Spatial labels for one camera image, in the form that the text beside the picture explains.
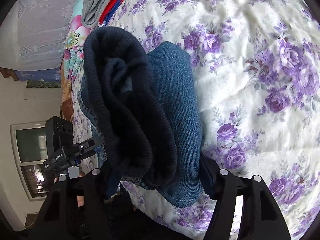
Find blue denim jeans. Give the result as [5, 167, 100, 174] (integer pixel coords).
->
[79, 27, 203, 207]

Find person's left hand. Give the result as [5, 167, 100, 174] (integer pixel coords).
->
[51, 171, 85, 211]

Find wooden headboard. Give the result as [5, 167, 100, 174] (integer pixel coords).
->
[60, 60, 74, 122]

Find folded floral quilt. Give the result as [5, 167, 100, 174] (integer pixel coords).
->
[63, 0, 91, 80]

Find grey lace bed cover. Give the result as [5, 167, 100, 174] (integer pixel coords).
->
[1, 0, 77, 71]

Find purple floral bed sheet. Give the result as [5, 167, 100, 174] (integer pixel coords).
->
[71, 0, 320, 240]

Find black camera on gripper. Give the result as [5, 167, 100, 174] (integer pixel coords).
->
[45, 116, 73, 159]

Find window with white frame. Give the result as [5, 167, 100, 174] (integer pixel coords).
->
[10, 121, 52, 202]

